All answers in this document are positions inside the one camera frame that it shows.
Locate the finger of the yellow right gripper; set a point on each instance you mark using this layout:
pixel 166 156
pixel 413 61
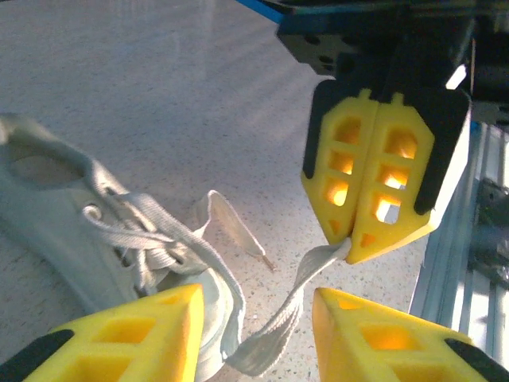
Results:
pixel 371 223
pixel 318 187

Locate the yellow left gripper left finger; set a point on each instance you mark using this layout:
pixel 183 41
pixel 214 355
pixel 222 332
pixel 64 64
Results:
pixel 119 346

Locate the white canvas shoe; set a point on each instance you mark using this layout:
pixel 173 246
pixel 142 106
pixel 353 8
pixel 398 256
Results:
pixel 51 223

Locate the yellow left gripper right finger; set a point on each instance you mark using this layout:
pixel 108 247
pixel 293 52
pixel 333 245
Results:
pixel 381 350

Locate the white shoelace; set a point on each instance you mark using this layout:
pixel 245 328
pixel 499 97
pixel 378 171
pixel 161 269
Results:
pixel 292 303

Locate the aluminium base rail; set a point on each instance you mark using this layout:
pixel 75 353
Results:
pixel 449 278

